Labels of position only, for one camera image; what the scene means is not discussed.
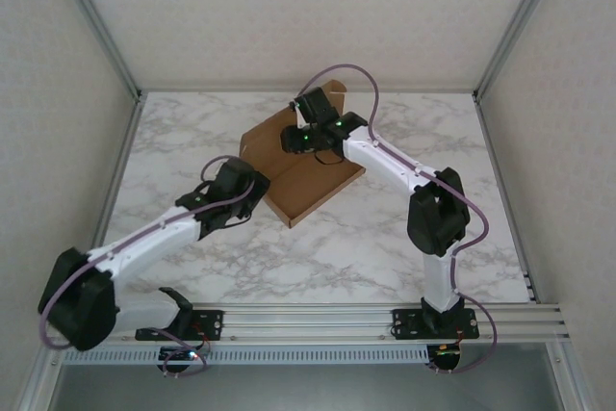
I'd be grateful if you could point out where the brown cardboard box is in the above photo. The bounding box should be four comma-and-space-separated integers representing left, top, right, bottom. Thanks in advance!
239, 79, 367, 229

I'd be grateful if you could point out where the small circuit board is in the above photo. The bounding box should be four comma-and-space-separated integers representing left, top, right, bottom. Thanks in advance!
434, 343, 464, 370
158, 346, 201, 365

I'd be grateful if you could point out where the aluminium table side rail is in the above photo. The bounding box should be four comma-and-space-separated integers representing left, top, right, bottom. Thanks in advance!
474, 90, 538, 304
89, 90, 148, 258

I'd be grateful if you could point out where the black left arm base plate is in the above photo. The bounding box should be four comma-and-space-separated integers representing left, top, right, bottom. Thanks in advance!
136, 308, 226, 343

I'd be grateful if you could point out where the aluminium mounting rail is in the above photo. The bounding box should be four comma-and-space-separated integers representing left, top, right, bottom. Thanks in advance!
45, 303, 572, 347

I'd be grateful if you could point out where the slotted grey cable duct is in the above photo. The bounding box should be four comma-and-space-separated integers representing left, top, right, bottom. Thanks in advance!
62, 346, 429, 364

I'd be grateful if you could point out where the aluminium frame post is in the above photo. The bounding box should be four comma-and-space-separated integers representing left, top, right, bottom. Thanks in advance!
474, 0, 569, 99
50, 0, 145, 99

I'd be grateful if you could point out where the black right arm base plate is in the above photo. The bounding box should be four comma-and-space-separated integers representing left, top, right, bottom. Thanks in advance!
392, 307, 482, 341

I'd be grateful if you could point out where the aluminium frame leg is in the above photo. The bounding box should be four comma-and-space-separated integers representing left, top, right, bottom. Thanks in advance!
16, 348, 66, 411
547, 341, 596, 411

